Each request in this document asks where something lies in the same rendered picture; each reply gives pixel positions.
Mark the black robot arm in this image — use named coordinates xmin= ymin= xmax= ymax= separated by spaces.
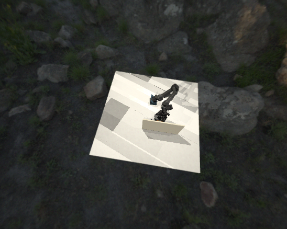
xmin=151 ymin=84 xmax=179 ymax=116

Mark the beige wall panel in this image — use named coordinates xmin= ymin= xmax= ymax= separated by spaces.
xmin=142 ymin=119 xmax=185 ymax=134

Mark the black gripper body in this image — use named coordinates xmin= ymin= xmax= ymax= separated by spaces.
xmin=161 ymin=110 xmax=170 ymax=117

